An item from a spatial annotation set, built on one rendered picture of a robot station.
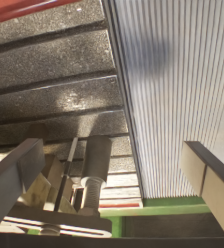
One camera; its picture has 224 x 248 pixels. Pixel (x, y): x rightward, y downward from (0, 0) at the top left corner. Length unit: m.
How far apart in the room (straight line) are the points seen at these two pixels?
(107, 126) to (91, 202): 0.20
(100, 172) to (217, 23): 0.43
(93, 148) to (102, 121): 0.08
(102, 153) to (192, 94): 0.30
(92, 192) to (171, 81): 0.34
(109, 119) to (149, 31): 0.24
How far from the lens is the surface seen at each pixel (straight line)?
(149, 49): 0.47
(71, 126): 0.54
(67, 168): 0.50
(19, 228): 0.58
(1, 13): 0.48
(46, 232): 0.43
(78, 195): 0.84
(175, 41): 0.47
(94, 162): 0.48
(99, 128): 0.52
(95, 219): 0.43
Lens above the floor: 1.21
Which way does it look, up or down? 48 degrees down
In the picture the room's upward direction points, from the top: 175 degrees counter-clockwise
